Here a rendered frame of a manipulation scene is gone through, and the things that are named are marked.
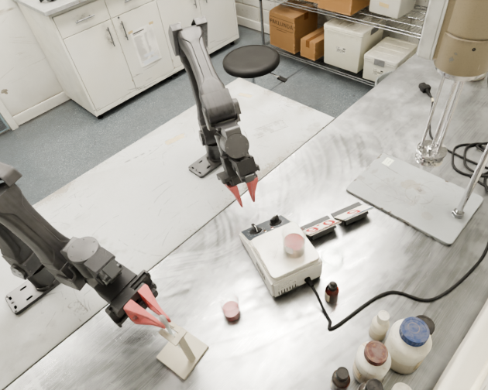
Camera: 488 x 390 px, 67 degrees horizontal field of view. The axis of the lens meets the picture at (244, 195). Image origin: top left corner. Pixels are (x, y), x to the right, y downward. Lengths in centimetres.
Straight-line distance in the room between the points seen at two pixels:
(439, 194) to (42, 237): 96
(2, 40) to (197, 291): 291
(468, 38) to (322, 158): 55
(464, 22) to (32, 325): 110
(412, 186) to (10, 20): 309
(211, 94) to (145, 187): 43
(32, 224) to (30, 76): 292
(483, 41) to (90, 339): 99
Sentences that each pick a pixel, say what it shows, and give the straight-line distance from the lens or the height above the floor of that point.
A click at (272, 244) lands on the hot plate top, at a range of 86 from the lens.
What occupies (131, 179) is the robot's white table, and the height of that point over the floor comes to 90.
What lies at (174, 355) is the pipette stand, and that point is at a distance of 87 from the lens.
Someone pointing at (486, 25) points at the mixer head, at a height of 139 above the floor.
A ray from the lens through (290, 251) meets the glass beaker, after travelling 81.
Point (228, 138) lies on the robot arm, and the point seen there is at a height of 119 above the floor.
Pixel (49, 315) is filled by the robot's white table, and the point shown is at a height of 90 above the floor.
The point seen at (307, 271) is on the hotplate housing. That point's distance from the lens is 86.
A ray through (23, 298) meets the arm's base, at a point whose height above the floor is 91.
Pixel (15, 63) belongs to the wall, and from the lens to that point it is 359.
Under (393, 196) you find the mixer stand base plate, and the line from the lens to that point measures 109.
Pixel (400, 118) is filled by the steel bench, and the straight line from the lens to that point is 138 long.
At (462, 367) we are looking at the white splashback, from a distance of 78.
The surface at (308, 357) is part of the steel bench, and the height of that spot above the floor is 90.
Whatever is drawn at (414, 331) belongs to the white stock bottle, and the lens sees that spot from 75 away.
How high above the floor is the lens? 169
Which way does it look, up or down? 47 degrees down
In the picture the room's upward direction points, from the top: 9 degrees counter-clockwise
